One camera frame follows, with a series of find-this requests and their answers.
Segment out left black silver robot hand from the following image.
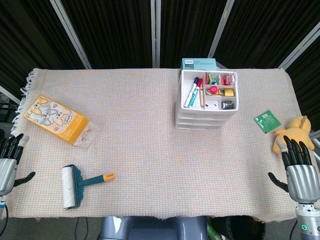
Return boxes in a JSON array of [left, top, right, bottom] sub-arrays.
[[0, 133, 36, 197]]

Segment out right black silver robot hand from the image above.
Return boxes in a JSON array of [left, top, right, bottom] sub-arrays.
[[267, 134, 319, 204]]

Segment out clear bottom drawer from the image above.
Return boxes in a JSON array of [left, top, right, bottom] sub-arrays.
[[175, 123, 224, 131]]

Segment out clear drawer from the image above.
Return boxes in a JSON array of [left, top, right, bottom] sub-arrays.
[[175, 123, 224, 131], [176, 114, 228, 121], [175, 119, 226, 125]]

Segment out clear middle drawer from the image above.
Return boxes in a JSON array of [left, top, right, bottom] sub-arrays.
[[175, 119, 226, 125]]

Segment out clear top drawer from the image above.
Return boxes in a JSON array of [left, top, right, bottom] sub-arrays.
[[176, 114, 228, 121]]

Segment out teal cardboard product box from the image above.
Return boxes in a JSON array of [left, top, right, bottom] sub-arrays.
[[181, 57, 218, 71]]

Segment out yellow plush toy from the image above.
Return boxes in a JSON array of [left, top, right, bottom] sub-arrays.
[[272, 115, 315, 153]]

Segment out teal lint roller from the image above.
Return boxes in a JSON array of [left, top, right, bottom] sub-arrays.
[[61, 164, 116, 210]]

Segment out green foil packet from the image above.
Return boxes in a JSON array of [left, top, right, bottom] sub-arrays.
[[253, 109, 282, 135]]

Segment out yellow cartoon tissue pack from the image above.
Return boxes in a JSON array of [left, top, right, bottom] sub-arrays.
[[23, 94, 100, 150]]

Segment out green plastic bag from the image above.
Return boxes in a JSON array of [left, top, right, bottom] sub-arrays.
[[206, 217, 219, 240]]

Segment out wooden pen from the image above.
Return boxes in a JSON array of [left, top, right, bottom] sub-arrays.
[[199, 87, 206, 110]]

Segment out beige woven tablecloth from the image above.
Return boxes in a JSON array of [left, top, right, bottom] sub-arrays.
[[4, 67, 320, 223]]

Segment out red capped green marker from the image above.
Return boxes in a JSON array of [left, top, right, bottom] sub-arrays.
[[189, 78, 204, 109]]

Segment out blue capped white marker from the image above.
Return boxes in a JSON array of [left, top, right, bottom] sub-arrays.
[[183, 77, 200, 108]]

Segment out grey robot torso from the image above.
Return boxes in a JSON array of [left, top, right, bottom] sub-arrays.
[[99, 216, 208, 240]]

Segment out grey partition post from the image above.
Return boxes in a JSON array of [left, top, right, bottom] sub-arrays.
[[278, 21, 320, 70], [0, 84, 21, 105], [208, 0, 236, 59], [49, 0, 92, 70], [150, 0, 161, 68]]

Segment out white drawer organizer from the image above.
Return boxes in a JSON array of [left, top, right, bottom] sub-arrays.
[[174, 69, 240, 131]]

